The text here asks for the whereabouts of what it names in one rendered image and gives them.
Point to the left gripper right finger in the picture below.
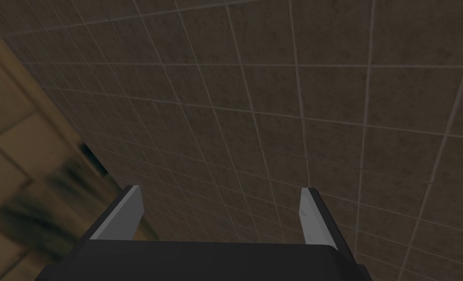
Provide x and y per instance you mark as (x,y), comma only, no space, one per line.
(317,218)

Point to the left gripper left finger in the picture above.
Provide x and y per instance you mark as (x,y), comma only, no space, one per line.
(122,217)

